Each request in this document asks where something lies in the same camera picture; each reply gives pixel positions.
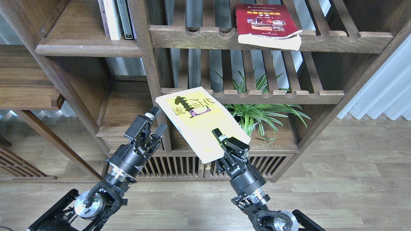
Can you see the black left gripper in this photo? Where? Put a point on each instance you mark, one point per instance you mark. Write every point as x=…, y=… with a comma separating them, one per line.
x=129, y=159

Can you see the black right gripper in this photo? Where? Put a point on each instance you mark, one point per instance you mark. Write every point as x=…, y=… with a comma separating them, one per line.
x=246, y=180

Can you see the yellow green book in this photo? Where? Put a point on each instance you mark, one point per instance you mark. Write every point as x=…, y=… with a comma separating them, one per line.
x=195, y=113

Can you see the maroon book white characters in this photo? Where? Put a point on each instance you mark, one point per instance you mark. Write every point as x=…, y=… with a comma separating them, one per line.
x=104, y=18

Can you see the red book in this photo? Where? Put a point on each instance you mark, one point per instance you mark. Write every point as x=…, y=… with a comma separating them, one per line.
x=267, y=25

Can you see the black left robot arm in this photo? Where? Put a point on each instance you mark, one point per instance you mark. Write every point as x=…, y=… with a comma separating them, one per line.
x=106, y=197

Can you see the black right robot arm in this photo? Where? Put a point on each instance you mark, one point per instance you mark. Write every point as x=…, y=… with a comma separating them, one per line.
x=264, y=219

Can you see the dark wooden bookshelf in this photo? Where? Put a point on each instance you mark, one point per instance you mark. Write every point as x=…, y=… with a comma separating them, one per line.
x=109, y=81

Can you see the white upright book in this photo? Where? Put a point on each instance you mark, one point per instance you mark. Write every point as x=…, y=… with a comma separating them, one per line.
x=113, y=19

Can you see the dark green upright book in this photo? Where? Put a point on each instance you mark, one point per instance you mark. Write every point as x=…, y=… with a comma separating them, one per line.
x=125, y=19

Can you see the white curtain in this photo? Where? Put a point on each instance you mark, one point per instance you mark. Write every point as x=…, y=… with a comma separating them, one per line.
x=388, y=92

